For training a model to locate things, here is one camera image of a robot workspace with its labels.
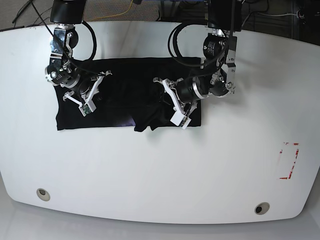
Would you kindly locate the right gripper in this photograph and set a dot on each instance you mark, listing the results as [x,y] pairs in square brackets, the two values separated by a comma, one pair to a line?
[82,89]

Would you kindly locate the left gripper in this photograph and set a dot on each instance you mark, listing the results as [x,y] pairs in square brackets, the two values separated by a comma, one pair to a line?
[184,90]

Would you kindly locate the black t-shirt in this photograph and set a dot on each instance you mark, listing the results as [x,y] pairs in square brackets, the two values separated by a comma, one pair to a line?
[127,97]

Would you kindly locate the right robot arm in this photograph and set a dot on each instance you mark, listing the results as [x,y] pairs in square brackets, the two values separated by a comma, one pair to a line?
[63,71]

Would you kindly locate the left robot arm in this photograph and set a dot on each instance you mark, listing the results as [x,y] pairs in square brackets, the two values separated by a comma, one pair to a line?
[215,76]

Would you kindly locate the left table grommet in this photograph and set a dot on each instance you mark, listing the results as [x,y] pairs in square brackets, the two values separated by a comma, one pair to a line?
[43,194]

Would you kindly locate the table grommet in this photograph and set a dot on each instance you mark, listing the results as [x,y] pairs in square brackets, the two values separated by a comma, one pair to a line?
[262,208]
[43,194]

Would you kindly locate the red tape rectangle marking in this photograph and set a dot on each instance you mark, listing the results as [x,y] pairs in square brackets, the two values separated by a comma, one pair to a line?
[287,159]

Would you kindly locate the right table grommet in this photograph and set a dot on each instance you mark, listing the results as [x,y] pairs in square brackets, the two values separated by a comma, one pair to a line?
[262,208]

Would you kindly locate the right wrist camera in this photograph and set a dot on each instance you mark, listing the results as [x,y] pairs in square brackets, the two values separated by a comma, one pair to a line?
[87,108]

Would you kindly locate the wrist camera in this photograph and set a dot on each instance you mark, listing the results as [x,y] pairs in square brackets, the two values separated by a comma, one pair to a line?
[87,108]
[180,120]

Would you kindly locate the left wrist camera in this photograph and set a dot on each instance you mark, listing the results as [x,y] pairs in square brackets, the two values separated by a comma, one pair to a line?
[180,120]

